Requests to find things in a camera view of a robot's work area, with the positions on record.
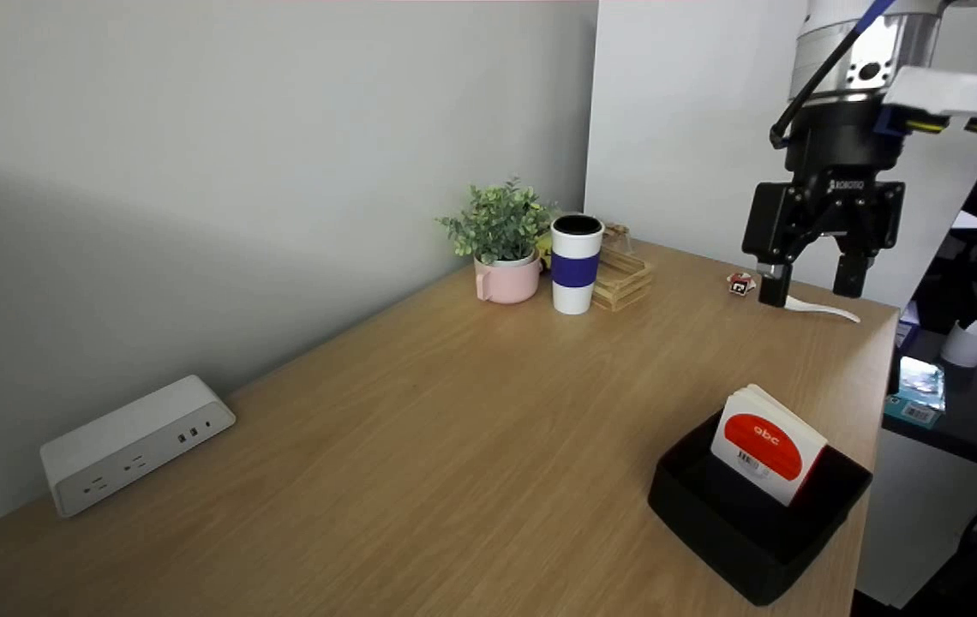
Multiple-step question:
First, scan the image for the white power strip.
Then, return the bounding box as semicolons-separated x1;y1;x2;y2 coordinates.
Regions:
33;371;238;521

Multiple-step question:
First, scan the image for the red white alphabet booklet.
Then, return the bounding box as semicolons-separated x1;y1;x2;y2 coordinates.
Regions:
707;382;831;511

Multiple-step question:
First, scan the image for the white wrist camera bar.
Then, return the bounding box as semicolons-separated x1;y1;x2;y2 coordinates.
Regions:
873;61;977;141

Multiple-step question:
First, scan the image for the white cup blue band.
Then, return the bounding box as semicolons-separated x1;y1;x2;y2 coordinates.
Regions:
549;211;606;323

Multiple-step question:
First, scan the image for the white plastic spoon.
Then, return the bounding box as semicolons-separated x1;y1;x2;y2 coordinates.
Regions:
781;292;862;328

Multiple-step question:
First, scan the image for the small candy wrapper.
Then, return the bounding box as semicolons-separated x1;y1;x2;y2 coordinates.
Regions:
722;269;765;304

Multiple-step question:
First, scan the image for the white paper cup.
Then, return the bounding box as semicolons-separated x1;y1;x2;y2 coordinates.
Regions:
939;315;977;373

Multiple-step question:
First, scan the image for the potted plant pink pot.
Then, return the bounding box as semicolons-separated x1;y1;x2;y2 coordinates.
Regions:
439;176;558;308

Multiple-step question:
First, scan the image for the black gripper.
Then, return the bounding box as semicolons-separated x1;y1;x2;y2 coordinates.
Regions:
741;168;907;311

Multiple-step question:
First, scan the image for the teal product box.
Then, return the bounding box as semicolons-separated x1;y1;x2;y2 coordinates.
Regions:
883;355;954;433

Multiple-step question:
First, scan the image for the black tray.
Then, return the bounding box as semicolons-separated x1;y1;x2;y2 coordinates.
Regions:
643;405;876;609

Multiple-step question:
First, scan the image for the wooden slat crate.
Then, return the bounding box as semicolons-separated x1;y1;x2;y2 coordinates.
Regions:
589;248;659;319

